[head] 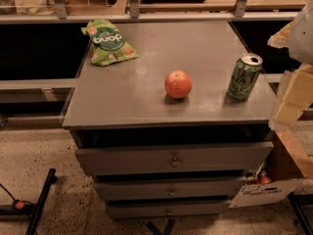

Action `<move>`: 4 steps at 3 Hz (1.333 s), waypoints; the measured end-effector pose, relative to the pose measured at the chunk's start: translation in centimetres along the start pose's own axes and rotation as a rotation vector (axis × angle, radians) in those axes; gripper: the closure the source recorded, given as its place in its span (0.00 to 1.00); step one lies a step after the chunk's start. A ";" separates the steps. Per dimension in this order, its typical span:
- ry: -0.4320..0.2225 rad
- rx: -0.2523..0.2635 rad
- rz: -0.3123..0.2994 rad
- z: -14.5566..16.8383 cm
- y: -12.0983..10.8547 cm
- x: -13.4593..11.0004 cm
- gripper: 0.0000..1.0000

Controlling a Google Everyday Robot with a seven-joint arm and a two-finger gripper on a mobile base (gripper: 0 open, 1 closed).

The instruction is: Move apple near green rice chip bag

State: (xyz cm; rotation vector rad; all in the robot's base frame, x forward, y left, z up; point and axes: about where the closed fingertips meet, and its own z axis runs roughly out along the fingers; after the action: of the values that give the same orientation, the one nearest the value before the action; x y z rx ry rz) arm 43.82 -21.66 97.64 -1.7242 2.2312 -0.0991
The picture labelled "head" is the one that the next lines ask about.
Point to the red apple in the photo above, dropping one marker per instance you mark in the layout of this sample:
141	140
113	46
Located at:
178	84

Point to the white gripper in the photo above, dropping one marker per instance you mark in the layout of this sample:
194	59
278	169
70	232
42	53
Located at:
303	38

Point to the black stand leg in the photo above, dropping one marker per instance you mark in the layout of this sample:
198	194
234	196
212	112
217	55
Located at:
51	178

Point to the middle grey drawer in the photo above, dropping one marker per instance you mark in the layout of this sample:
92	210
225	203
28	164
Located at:
168	188

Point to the bottom grey drawer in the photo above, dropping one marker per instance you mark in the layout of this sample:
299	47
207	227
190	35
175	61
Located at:
167	209

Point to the cardboard box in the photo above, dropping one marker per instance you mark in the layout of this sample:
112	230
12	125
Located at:
287	166

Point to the green rice chip bag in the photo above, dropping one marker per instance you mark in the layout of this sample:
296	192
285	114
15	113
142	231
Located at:
109	45

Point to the metal frame railing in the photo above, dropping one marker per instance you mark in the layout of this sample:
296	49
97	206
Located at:
81	11

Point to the orange clamp with cable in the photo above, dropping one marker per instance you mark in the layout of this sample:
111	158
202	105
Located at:
17	206

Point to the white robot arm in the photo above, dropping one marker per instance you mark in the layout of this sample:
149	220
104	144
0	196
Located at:
301	38

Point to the grey drawer cabinet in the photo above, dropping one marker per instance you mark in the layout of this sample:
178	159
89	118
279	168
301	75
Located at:
126	105

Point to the grey drawer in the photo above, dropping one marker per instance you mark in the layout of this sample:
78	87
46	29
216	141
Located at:
168	188
167	209
173	158

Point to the green soda can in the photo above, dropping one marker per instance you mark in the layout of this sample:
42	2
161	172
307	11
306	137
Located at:
246	71

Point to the top grey drawer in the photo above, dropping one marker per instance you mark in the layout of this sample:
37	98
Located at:
173	158

